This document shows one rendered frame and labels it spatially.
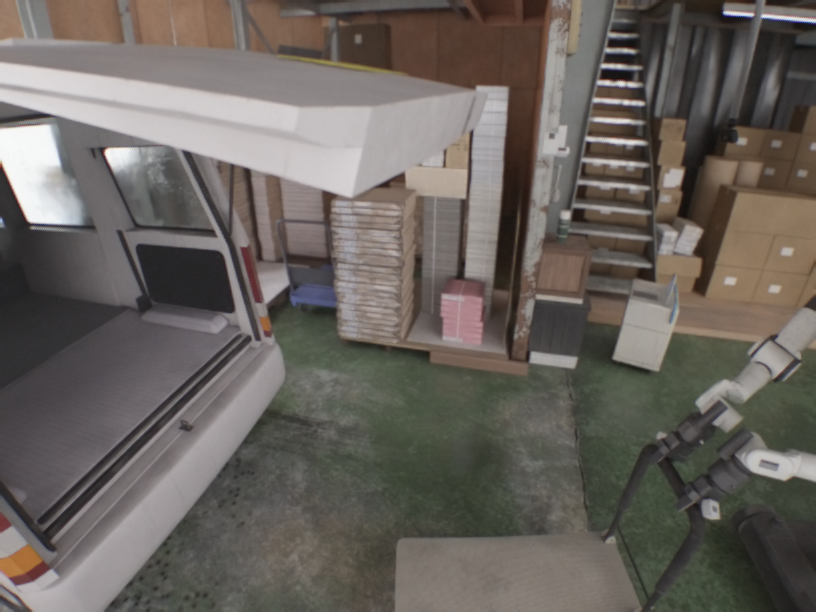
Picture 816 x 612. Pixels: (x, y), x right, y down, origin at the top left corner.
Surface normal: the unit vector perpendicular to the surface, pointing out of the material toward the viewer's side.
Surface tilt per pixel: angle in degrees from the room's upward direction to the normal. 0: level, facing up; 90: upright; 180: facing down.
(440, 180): 90
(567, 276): 90
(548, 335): 90
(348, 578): 0
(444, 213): 90
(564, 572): 0
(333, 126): 104
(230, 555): 0
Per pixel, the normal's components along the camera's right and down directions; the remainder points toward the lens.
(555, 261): -0.22, 0.46
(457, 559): 0.00, -0.88
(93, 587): 0.94, 0.11
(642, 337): -0.50, 0.40
